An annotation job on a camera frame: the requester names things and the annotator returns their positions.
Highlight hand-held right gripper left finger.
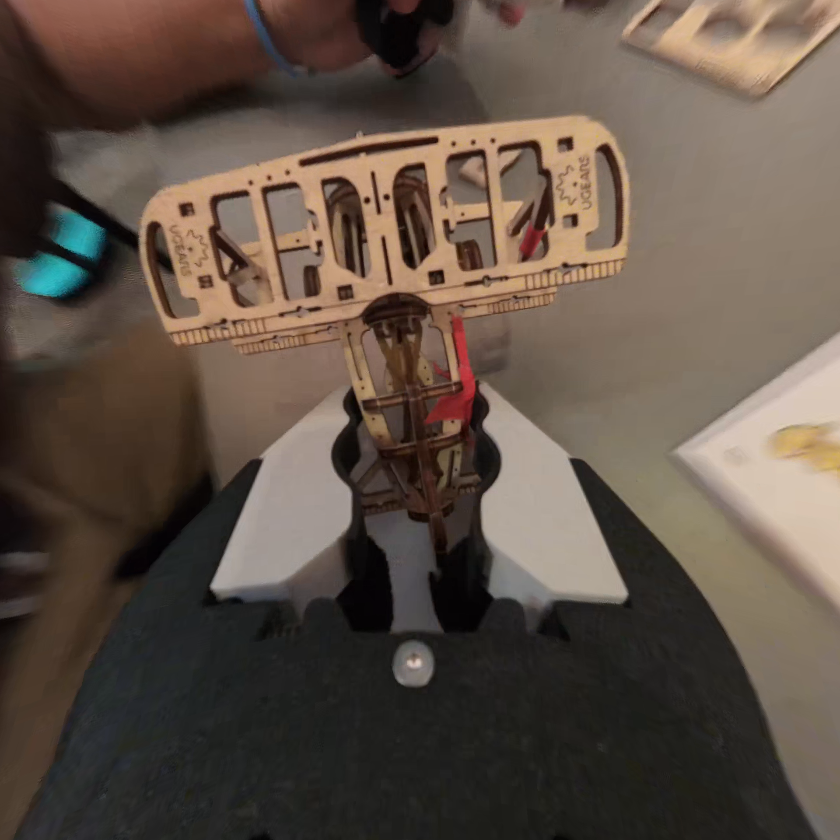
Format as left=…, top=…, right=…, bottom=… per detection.
left=210, top=387, right=389, bottom=632

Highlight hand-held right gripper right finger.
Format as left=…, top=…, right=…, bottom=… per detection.
left=451, top=381, right=630, bottom=633

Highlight wooden biplane model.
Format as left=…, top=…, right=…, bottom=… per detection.
left=140, top=117, right=631, bottom=553

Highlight person's left forearm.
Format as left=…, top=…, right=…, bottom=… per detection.
left=0, top=0, right=293, bottom=135

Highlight grey desk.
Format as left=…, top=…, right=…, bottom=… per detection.
left=52, top=0, right=840, bottom=840

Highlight person's left hand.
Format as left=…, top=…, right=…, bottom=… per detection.
left=285, top=0, right=378, bottom=74

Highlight person's beige pants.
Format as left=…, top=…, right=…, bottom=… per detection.
left=0, top=322, right=219, bottom=840

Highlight white instruction booklet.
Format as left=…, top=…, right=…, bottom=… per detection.
left=672, top=335, right=840, bottom=619

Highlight teal shoe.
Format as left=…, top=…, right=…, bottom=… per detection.
left=16, top=203, right=112, bottom=303

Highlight wooden sheet with round holes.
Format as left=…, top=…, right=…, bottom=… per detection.
left=620, top=0, right=840, bottom=101

